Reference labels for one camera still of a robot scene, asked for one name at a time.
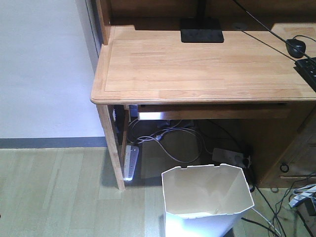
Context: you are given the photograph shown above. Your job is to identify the white plastic trash bin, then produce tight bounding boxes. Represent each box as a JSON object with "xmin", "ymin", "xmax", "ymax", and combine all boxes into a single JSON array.
[{"xmin": 161, "ymin": 164, "xmax": 254, "ymax": 237}]

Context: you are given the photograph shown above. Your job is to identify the white power strip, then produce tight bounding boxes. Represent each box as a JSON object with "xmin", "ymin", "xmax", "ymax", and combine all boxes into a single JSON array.
[{"xmin": 123, "ymin": 145, "xmax": 139, "ymax": 181}]

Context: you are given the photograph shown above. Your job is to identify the wooden desk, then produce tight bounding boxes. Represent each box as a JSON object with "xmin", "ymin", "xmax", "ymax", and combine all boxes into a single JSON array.
[{"xmin": 91, "ymin": 0, "xmax": 316, "ymax": 190}]

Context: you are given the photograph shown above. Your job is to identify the grey power adapter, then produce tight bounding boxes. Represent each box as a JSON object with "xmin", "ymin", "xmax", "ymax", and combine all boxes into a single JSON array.
[{"xmin": 212, "ymin": 148, "xmax": 244, "ymax": 167}]

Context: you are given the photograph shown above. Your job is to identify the black monitor stand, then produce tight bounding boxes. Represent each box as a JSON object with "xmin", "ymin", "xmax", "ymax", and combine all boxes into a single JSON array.
[{"xmin": 180, "ymin": 0, "xmax": 224, "ymax": 43}]

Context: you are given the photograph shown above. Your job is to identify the black computer mouse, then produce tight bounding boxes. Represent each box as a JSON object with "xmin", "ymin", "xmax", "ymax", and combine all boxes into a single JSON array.
[{"xmin": 286, "ymin": 39, "xmax": 306, "ymax": 59}]

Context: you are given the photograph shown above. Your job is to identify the black keyboard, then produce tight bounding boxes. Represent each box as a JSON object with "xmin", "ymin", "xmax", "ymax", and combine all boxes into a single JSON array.
[{"xmin": 295, "ymin": 57, "xmax": 316, "ymax": 91}]

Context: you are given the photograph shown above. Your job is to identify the grey cable under desk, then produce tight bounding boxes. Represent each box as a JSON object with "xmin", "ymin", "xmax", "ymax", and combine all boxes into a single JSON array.
[{"xmin": 128, "ymin": 119, "xmax": 210, "ymax": 164}]

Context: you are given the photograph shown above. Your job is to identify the black antenna cable on desk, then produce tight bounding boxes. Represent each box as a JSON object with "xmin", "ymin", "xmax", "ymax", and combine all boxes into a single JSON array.
[{"xmin": 233, "ymin": 0, "xmax": 316, "ymax": 62}]

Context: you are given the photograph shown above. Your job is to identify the black floor cables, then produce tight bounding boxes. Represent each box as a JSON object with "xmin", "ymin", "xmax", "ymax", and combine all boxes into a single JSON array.
[{"xmin": 240, "ymin": 172, "xmax": 316, "ymax": 237}]

